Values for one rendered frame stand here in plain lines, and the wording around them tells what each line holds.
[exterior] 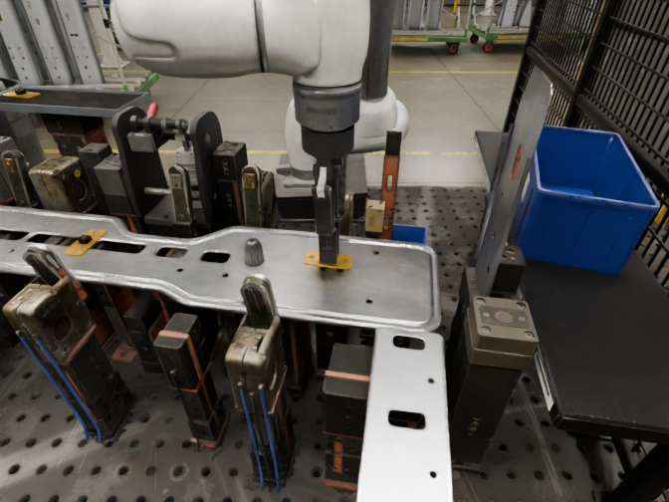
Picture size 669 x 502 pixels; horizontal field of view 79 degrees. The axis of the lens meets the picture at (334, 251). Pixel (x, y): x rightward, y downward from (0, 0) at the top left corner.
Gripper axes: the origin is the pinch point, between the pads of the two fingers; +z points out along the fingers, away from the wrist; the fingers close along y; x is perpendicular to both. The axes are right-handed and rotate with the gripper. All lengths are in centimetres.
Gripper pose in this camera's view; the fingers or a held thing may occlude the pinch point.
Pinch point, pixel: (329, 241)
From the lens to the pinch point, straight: 68.1
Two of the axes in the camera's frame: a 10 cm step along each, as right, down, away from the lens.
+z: 0.0, 7.9, 6.1
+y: -1.6, 6.0, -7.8
